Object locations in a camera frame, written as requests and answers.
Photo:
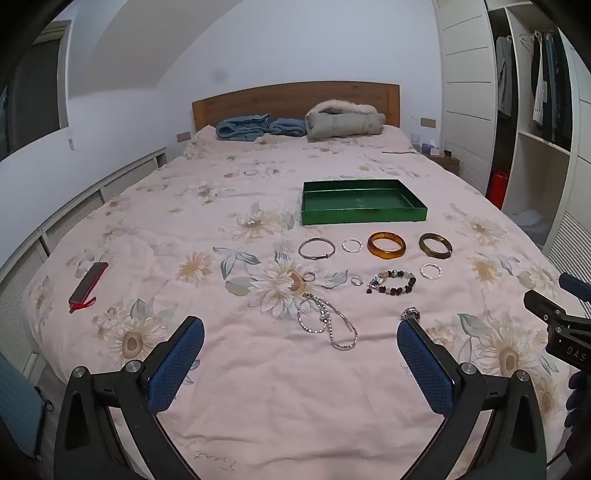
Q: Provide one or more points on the silver charm pendant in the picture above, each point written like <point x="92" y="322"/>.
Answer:
<point x="411" y="313"/>

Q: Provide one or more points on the grey hanging garment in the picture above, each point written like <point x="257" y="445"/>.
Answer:
<point x="504" y="74"/>

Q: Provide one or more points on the person's right hand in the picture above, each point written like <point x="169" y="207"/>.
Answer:
<point x="579" y="397"/>

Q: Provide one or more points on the wooden nightstand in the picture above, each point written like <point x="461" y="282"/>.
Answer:
<point x="445" y="162"/>

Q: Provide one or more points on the light blue folded clothes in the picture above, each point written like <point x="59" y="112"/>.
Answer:
<point x="526" y="220"/>

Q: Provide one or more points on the tissue box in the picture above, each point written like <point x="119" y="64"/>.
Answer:
<point x="433" y="148"/>

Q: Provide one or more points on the window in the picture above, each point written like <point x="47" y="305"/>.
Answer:
<point x="32" y="92"/>

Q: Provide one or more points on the red fire extinguisher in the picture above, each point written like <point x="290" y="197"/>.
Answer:
<point x="498" y="189"/>

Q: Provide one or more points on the white striped hanging shirt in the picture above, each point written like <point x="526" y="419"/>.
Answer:
<point x="538" y="108"/>

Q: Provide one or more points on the white louvred panel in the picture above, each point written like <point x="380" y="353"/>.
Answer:
<point x="570" y="244"/>

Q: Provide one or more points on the bed with floral sheet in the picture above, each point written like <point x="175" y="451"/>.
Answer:
<point x="231" y="369"/>

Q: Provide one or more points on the silver bangle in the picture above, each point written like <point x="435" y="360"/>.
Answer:
<point x="324" y="257"/>

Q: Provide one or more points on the wooden headboard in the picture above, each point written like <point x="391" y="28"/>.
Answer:
<point x="277" y="99"/>

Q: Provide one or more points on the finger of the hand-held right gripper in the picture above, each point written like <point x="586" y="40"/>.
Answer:
<point x="575" y="284"/>
<point x="538" y="303"/>

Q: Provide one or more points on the amber bangle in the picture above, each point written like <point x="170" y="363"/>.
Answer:
<point x="375" y="251"/>

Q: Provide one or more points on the blue fleece blanket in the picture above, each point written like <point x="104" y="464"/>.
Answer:
<point x="242" y="127"/>

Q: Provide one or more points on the wall socket plate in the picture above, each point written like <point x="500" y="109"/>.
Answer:
<point x="428" y="122"/>
<point x="183" y="136"/>

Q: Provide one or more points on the white wardrobe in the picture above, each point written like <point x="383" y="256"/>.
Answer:
<point x="466" y="69"/>

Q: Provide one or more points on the olive brown bangle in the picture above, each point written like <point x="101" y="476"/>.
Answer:
<point x="427" y="251"/>

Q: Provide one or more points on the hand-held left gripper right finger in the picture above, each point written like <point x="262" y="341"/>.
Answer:
<point x="425" y="369"/>

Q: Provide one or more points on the small blue fleece cloth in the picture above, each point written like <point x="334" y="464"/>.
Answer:
<point x="288" y="128"/>

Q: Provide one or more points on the green tray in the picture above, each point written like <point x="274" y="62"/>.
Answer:
<point x="360" y="201"/>

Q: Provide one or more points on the teal fabric object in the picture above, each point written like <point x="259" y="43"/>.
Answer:
<point x="18" y="410"/>

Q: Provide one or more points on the beige fur-trimmed jacket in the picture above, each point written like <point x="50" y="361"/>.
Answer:
<point x="344" y="122"/>

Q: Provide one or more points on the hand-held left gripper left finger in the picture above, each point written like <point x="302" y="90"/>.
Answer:
<point x="178" y="369"/>

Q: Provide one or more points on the dark hanging clothes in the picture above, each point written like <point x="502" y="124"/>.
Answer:
<point x="558" y="92"/>

